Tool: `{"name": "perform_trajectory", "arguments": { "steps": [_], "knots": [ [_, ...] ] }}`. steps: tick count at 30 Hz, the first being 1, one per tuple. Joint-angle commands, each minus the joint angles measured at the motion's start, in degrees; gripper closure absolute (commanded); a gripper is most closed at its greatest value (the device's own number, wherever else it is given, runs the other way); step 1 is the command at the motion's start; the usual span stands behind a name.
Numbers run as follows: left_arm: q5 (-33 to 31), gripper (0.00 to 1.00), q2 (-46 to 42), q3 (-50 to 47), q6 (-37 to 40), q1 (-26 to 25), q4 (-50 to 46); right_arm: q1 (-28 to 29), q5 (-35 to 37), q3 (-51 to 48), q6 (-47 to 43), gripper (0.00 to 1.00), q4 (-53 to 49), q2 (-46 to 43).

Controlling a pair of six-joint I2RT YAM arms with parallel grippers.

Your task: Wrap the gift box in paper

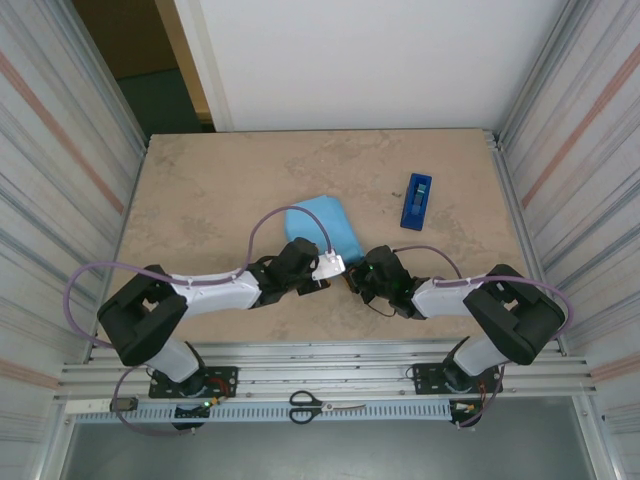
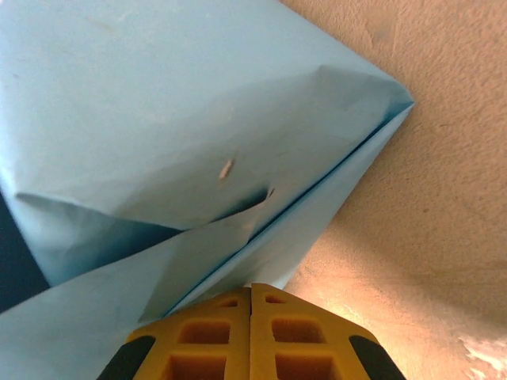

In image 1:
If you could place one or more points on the blue cloth sheet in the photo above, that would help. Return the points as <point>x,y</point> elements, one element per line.
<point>300,227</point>

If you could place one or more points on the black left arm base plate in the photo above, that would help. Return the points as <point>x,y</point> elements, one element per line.
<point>227,375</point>

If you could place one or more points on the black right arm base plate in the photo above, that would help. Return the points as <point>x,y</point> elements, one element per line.
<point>425,380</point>

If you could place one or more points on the black connector module with led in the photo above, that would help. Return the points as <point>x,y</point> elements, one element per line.
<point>190,411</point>

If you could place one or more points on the white door frame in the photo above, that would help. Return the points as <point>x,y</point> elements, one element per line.
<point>210,75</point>

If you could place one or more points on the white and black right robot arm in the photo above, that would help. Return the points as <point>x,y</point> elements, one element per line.
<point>515,315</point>

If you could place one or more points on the blue tape dispenser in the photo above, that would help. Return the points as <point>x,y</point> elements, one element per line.
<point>415,205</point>

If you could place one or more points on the aluminium rail frame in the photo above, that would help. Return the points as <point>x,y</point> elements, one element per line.
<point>325,360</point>

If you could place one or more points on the small label holder on rail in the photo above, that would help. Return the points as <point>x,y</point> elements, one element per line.
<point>125,404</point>

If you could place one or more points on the brown wooden door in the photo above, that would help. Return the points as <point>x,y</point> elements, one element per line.
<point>125,35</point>

